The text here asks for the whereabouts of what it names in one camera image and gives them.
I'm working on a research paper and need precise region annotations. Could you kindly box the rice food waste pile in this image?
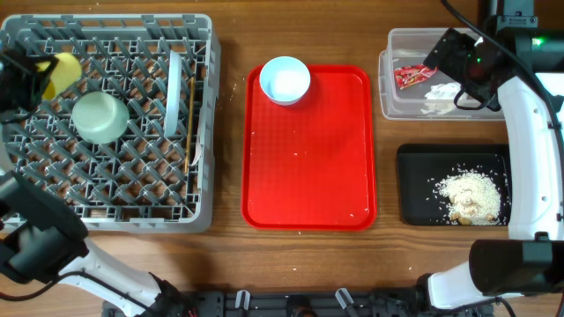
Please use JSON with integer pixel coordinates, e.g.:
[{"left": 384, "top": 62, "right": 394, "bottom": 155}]
[{"left": 426, "top": 163, "right": 511, "bottom": 226}]

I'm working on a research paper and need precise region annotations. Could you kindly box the black plastic tray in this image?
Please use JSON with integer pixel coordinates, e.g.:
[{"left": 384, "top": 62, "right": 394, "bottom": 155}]
[{"left": 397, "top": 144, "right": 511, "bottom": 225}]

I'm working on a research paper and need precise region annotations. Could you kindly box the red plastic tray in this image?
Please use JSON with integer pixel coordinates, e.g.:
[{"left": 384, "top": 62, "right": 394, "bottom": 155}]
[{"left": 241, "top": 64, "right": 377, "bottom": 232}]

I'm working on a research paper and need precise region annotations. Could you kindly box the white plastic fork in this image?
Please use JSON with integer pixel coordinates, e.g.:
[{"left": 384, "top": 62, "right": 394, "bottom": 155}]
[{"left": 189, "top": 107, "right": 205, "bottom": 166}]

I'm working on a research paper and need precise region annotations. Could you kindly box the small green bowl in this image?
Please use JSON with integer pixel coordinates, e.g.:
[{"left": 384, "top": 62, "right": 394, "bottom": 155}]
[{"left": 259, "top": 56, "right": 311, "bottom": 106}]

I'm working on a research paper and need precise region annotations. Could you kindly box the yellow plastic cup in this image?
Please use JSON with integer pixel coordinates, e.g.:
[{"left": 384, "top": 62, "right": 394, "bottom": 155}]
[{"left": 42, "top": 53, "right": 82, "bottom": 100}]

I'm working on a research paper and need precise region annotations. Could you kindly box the light blue plate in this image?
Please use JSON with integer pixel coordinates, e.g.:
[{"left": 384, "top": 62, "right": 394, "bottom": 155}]
[{"left": 164, "top": 51, "right": 182, "bottom": 137}]

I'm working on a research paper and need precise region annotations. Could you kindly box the white napkin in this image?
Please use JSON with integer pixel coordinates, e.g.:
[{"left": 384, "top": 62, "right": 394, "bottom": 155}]
[{"left": 421, "top": 83, "right": 460, "bottom": 115}]

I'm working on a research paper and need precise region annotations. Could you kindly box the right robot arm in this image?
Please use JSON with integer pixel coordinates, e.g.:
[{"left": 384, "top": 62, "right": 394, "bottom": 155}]
[{"left": 413, "top": 1, "right": 563, "bottom": 314}]

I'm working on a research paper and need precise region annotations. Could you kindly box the clear plastic bin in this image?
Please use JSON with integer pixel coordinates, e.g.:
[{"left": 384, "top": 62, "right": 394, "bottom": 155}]
[{"left": 378, "top": 28, "right": 504, "bottom": 122}]

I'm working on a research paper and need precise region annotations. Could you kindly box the grey dishwasher rack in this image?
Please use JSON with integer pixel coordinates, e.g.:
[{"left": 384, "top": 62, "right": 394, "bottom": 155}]
[{"left": 1, "top": 13, "right": 221, "bottom": 233}]

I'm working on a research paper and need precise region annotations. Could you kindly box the wooden chopstick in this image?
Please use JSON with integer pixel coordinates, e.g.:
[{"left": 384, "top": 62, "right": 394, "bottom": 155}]
[{"left": 184, "top": 77, "right": 196, "bottom": 175}]

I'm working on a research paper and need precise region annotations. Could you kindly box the green bowl with food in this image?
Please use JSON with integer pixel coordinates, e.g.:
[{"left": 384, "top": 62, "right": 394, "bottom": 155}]
[{"left": 71, "top": 92, "right": 130, "bottom": 144}]

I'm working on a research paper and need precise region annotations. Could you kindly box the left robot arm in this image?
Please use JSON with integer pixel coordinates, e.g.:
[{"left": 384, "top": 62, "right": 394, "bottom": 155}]
[{"left": 1, "top": 49, "right": 197, "bottom": 316}]

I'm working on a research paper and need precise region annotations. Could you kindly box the red snack wrapper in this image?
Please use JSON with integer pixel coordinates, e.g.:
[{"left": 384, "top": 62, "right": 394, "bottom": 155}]
[{"left": 393, "top": 64, "right": 437, "bottom": 90}]

